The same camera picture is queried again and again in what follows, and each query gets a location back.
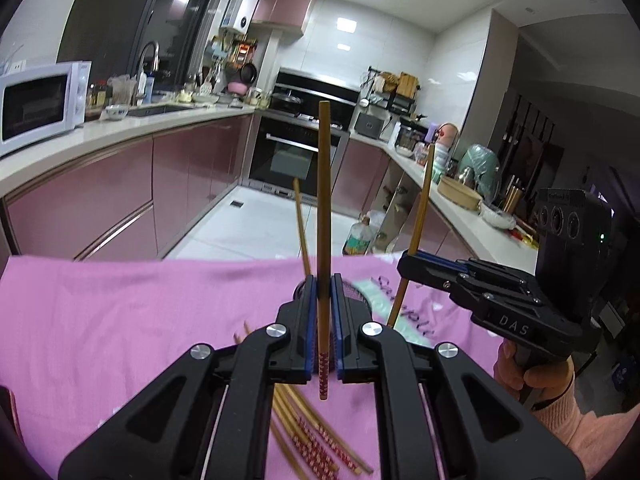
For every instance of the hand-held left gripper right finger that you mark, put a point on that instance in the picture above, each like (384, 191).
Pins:
(336, 330)

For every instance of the pink printed cloth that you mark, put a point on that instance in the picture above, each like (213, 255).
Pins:
(125, 320)

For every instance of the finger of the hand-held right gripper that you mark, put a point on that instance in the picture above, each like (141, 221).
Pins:
(427, 274)
(442, 262)

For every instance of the glass jar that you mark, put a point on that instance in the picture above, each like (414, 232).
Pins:
(410, 142)

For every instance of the bamboo steamer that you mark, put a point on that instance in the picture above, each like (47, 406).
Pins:
(457, 192)

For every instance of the white water heater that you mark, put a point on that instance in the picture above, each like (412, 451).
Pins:
(241, 5)

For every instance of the wok with lid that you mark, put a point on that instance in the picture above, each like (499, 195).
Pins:
(287, 100)

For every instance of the pink base cabinets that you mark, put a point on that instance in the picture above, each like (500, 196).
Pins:
(100, 195)

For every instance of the black built-in oven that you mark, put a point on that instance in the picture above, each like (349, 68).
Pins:
(285, 155)

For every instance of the wooden chopstick red patterned end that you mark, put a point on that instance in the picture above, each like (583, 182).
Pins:
(324, 185)
(301, 225)
(422, 200)

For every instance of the patterned bowl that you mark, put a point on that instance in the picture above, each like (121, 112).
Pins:
(115, 112)

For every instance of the grey countertop appliance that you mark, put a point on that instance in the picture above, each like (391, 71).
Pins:
(369, 124)

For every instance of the pink pot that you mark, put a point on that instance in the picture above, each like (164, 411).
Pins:
(237, 88)

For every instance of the steel kitchen faucet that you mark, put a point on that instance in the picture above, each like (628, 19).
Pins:
(148, 60)

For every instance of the dark glass sliding door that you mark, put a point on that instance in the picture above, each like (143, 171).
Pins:
(125, 15)

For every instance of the teal bag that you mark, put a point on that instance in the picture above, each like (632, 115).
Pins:
(480, 170)

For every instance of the white microwave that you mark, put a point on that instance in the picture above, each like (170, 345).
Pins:
(35, 105)

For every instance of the hanging frying pan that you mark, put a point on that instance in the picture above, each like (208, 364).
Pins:
(248, 74)

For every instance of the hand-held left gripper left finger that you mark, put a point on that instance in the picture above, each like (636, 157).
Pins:
(313, 330)

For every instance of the person's right hand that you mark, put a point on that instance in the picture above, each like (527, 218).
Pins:
(502, 370)

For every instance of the black mesh holder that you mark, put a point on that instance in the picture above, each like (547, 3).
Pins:
(361, 296)

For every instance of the clear plastic container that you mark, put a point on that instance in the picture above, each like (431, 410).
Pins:
(121, 89)

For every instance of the green plastic bottle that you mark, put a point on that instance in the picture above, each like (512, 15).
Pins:
(357, 240)

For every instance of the pink wall cabinet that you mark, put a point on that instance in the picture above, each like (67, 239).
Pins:
(285, 5)

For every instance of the black range hood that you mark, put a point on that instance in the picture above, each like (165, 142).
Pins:
(320, 87)

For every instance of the black storage rack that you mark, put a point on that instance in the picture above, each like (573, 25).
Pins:
(395, 90)

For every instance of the person's right forearm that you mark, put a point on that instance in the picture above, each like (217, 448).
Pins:
(590, 435)

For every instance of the bunch of wooden chopsticks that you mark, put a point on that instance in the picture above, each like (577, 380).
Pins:
(310, 440)

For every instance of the pink thermos jug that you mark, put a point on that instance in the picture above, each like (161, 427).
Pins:
(446, 140)

